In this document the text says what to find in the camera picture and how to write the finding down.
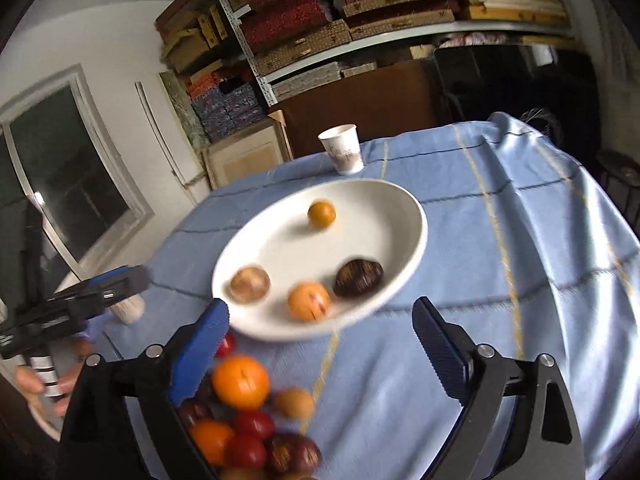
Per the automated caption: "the large orange tangerine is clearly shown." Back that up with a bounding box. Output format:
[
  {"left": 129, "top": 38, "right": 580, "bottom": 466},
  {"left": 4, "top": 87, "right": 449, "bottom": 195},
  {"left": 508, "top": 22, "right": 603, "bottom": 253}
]
[{"left": 211, "top": 355, "right": 271, "bottom": 411}]

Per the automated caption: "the light blue cloth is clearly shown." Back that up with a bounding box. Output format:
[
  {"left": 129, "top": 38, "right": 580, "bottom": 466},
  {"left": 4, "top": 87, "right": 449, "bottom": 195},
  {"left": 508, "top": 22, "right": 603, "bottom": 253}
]
[{"left": 82, "top": 310, "right": 118, "bottom": 343}]

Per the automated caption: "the orange round fruit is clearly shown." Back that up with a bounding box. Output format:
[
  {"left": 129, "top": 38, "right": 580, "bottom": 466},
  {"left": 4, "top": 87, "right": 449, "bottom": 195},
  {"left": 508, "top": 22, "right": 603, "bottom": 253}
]
[{"left": 287, "top": 281, "right": 332, "bottom": 322}]

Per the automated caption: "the tan round fruit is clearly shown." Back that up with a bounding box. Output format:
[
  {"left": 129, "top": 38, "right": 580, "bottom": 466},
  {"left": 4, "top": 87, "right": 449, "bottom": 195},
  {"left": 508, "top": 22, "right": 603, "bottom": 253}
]
[{"left": 229, "top": 267, "right": 272, "bottom": 304}]

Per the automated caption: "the dark brown water chestnut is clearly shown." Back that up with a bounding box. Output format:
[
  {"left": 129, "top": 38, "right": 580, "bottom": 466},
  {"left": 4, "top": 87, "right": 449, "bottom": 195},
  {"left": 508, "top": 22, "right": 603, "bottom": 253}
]
[{"left": 177, "top": 400, "right": 213, "bottom": 428}]

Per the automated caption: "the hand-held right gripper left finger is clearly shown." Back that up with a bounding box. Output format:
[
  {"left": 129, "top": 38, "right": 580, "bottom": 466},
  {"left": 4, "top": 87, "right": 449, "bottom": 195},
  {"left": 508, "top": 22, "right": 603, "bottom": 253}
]
[{"left": 59, "top": 298, "right": 231, "bottom": 480}]

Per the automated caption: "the dark purple passion fruit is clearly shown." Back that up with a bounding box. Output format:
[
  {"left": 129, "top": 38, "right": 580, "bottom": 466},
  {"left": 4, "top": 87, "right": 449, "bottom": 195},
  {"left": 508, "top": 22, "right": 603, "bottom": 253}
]
[{"left": 265, "top": 434, "right": 322, "bottom": 476}]

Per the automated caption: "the black chair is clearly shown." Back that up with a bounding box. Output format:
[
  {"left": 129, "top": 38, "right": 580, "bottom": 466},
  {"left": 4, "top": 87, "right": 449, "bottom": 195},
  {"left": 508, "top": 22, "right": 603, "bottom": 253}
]
[{"left": 595, "top": 149, "right": 640, "bottom": 213}]

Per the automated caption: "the stack of brown cardboard boxes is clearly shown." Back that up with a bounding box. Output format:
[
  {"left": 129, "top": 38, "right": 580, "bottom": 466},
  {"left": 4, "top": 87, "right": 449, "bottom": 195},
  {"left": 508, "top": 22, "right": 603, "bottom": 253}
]
[{"left": 155, "top": 0, "right": 241, "bottom": 73}]

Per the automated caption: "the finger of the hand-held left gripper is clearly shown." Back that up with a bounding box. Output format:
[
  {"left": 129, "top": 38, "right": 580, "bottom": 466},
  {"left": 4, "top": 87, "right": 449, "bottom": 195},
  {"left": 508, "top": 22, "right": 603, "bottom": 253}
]
[
  {"left": 30, "top": 291, "right": 132, "bottom": 333},
  {"left": 55, "top": 266, "right": 151, "bottom": 301}
]

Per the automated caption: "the stack of blue patterned boxes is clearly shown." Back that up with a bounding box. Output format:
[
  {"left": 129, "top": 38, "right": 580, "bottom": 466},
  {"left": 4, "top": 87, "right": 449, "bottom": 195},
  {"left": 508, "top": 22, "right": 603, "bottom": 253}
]
[{"left": 190, "top": 82, "right": 266, "bottom": 143}]

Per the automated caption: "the white framed window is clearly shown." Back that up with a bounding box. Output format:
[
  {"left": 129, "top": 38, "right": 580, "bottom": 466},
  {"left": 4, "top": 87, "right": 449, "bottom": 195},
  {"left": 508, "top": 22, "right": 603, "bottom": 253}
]
[{"left": 0, "top": 64, "right": 152, "bottom": 273}]

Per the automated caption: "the dark wrinkled passion fruit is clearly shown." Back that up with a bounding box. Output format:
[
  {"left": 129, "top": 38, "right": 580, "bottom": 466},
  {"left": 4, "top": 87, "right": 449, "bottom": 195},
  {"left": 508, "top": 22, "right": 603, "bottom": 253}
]
[{"left": 332, "top": 258, "right": 385, "bottom": 298}]

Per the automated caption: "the small orange tangerine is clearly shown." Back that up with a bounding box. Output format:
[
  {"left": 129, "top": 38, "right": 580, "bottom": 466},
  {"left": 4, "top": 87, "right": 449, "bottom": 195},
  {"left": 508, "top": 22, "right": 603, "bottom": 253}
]
[{"left": 190, "top": 419, "right": 236, "bottom": 467}]

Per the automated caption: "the white wall strip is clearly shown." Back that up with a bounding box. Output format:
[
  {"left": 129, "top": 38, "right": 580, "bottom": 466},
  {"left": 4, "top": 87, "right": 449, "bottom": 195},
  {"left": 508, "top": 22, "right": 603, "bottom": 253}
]
[{"left": 135, "top": 80, "right": 192, "bottom": 182}]

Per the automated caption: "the white oval plate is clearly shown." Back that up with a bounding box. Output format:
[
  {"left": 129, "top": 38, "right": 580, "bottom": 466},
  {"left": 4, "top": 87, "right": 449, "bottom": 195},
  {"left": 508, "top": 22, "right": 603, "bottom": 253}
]
[{"left": 211, "top": 178, "right": 429, "bottom": 342}]

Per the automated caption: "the brown wooden board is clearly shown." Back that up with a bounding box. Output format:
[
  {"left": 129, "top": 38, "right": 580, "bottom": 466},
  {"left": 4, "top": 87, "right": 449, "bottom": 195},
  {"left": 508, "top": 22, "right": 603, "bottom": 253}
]
[{"left": 270, "top": 60, "right": 451, "bottom": 161}]

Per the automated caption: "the white metal shelf rack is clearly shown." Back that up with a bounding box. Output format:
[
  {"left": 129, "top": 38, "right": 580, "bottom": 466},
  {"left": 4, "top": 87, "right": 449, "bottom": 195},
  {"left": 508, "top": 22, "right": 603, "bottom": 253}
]
[{"left": 207, "top": 0, "right": 576, "bottom": 106}]

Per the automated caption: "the person's left hand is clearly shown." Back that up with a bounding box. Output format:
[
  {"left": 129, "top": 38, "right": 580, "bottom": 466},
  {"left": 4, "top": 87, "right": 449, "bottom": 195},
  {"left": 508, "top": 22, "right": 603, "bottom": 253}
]
[{"left": 14, "top": 337, "right": 98, "bottom": 417}]

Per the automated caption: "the stack of woven flat boxes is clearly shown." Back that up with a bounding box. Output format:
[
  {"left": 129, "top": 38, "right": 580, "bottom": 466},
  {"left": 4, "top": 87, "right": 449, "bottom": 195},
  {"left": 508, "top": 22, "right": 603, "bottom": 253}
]
[{"left": 217, "top": 0, "right": 571, "bottom": 101}]

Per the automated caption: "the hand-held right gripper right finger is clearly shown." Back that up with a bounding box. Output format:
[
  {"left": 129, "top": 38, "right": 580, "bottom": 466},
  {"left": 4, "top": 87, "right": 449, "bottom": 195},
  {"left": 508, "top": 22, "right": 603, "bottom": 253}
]
[{"left": 411, "top": 296, "right": 586, "bottom": 480}]

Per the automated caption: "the small tan longan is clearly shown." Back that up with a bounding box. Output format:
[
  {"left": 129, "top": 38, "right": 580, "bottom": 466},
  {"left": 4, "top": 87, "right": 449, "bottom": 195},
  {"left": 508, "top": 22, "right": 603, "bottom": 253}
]
[{"left": 274, "top": 388, "right": 315, "bottom": 419}]

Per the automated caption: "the white beverage can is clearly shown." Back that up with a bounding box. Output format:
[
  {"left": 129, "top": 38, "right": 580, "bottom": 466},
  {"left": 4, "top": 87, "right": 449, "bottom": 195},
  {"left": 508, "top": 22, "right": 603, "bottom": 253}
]
[{"left": 111, "top": 294, "right": 147, "bottom": 325}]

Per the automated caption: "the light wooden framed panel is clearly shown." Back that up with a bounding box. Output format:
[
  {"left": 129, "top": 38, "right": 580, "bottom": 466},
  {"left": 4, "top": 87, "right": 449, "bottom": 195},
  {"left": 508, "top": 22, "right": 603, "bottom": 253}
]
[{"left": 202, "top": 110, "right": 293, "bottom": 188}]

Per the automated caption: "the blue checked tablecloth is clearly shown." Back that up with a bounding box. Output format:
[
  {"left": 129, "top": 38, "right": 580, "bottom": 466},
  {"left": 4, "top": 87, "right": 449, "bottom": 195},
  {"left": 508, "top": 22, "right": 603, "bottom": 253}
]
[{"left": 55, "top": 110, "right": 640, "bottom": 480}]

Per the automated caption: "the grey marbled slab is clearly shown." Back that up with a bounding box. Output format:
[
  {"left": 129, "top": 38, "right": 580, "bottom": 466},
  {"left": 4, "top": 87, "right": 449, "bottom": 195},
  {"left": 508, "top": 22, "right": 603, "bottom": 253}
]
[{"left": 160, "top": 70, "right": 207, "bottom": 147}]

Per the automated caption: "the red cherry tomato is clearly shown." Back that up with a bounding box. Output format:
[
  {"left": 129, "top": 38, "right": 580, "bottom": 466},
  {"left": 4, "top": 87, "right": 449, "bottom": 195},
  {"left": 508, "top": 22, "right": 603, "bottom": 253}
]
[
  {"left": 225, "top": 434, "right": 268, "bottom": 470},
  {"left": 233, "top": 410, "right": 276, "bottom": 438},
  {"left": 215, "top": 331, "right": 237, "bottom": 359}
]

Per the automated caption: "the white paper cup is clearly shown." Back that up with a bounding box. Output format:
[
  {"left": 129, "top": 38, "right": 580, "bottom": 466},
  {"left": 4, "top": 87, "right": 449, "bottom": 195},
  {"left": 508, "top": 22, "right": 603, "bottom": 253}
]
[{"left": 318, "top": 124, "right": 365, "bottom": 176}]

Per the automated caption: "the small orange kumquat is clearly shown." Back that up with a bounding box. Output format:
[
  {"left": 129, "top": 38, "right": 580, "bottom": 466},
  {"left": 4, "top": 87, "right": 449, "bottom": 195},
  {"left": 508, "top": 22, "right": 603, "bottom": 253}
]
[{"left": 307, "top": 200, "right": 337, "bottom": 231}]

